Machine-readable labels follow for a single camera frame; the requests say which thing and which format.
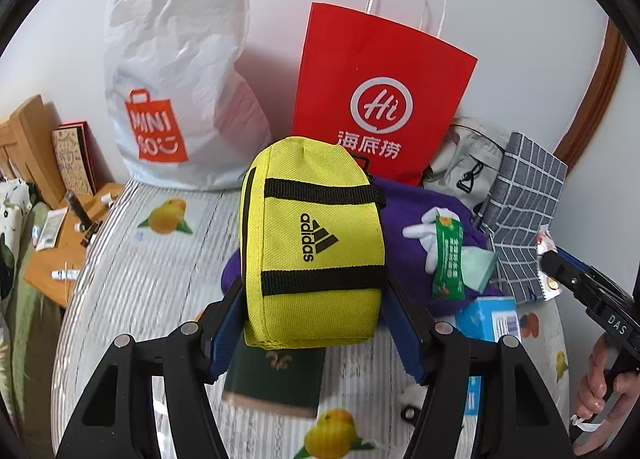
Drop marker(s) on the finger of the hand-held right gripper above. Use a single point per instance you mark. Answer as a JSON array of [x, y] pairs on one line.
[[595, 275], [565, 271]]

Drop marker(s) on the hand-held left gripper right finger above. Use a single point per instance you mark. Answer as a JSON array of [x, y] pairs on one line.
[[407, 334]]

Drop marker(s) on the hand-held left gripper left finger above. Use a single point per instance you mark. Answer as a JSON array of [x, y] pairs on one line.
[[222, 339]]

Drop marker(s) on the small white red sachet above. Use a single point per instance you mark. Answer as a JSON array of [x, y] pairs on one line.
[[547, 284]]

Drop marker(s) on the green sachet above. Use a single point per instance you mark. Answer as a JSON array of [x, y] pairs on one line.
[[450, 264]]

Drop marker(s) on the light green cloth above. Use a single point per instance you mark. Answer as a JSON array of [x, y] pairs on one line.
[[477, 266]]

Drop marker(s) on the yellow zip pouch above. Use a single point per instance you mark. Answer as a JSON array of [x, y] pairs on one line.
[[300, 289]]

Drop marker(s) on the white glove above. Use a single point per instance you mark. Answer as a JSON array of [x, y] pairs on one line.
[[425, 231]]

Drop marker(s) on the purple fabric bag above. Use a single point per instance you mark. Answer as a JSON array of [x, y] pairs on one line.
[[405, 209]]

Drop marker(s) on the person's right hand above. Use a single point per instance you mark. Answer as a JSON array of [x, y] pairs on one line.
[[590, 389]]

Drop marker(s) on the dark green gold box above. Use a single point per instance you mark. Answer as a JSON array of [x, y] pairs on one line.
[[280, 379]]

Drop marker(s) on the fruit printed tablecloth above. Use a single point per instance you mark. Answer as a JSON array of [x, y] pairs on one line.
[[150, 314]]

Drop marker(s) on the blue white carton box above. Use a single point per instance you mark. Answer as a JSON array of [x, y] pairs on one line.
[[485, 319]]

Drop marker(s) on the grey checked cloth bag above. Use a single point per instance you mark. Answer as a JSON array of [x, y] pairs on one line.
[[525, 189]]

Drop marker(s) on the wooden nightstand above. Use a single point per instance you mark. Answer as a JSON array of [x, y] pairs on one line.
[[65, 251]]

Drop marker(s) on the small white tube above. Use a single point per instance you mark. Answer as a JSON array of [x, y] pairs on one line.
[[109, 199]]

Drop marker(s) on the dark small bottle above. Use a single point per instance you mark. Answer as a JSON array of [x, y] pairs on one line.
[[75, 206]]

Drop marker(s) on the white flat packet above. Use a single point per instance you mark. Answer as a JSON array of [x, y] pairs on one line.
[[50, 231]]

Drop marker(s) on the red book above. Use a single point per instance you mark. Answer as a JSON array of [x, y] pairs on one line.
[[89, 149]]

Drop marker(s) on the patterned notebook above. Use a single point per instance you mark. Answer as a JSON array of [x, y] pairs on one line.
[[70, 159]]

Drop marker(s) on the black white floral cloth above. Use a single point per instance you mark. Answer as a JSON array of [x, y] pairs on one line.
[[10, 199]]

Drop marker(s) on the wooden bed headboard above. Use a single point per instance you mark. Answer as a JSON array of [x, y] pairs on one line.
[[30, 139]]

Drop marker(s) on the red paper bag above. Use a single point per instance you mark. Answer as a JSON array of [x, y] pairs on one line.
[[340, 64]]

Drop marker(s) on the white plastic shopping bag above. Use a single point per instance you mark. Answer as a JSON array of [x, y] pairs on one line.
[[175, 64]]

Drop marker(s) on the brown wooden door frame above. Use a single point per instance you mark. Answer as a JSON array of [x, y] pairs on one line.
[[595, 104]]

